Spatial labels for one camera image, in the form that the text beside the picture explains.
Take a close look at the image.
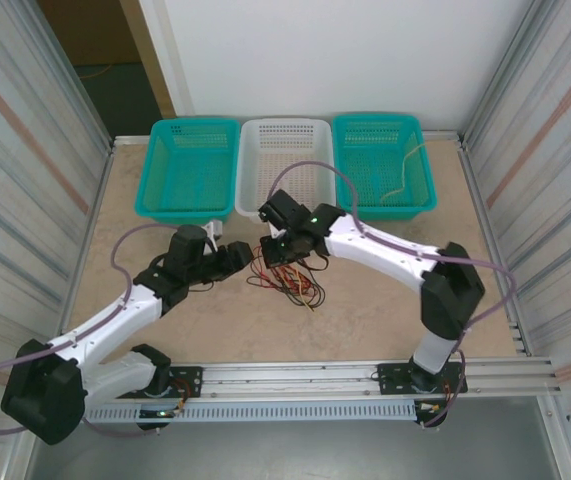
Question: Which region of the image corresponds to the teal perforated plastic basket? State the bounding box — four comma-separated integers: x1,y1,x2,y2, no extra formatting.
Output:
332,114,439,224
134,118,241,226

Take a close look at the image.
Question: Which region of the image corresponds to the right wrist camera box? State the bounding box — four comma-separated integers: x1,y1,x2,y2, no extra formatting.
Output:
258,207,289,240

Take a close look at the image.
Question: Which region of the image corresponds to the aluminium mounting rail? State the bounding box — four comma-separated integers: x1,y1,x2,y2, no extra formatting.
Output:
24,355,561,405

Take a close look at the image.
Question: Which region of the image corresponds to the small black electronics board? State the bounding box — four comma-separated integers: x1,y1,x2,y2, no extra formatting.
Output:
137,405,186,432
414,399,449,429

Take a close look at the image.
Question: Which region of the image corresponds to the thin black cable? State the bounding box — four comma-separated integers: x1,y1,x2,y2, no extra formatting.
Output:
295,249,332,274
247,259,327,309

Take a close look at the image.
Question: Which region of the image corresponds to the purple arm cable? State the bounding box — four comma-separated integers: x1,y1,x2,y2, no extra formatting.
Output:
0,223,216,441
270,162,519,429

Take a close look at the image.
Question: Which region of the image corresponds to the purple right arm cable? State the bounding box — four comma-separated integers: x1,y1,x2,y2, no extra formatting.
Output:
270,162,519,429

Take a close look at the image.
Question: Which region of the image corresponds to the orange cable on floor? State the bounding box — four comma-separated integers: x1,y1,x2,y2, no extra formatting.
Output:
79,63,114,81

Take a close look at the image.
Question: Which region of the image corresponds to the brown wooden panel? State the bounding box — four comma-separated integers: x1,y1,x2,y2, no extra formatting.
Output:
37,0,141,66

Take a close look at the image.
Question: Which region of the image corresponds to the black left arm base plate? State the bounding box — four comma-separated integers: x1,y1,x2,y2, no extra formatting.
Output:
164,366,204,400

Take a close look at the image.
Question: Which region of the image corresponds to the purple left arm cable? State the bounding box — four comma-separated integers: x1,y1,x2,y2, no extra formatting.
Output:
0,223,216,441

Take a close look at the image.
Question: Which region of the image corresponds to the grey slotted cable duct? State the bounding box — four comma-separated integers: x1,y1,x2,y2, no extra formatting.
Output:
84,402,419,424

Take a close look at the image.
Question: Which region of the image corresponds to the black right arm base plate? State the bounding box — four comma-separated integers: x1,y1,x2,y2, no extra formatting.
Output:
375,362,468,396

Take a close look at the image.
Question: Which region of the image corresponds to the thin yellow cable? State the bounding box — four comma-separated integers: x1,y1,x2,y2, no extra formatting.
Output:
381,142,429,207
284,264,319,315

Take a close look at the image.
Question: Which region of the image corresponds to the white perforated plastic basket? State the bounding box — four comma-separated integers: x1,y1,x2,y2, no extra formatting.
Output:
234,117,337,226

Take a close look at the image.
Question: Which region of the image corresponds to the beige door frame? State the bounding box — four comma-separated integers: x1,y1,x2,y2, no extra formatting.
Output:
119,0,177,119

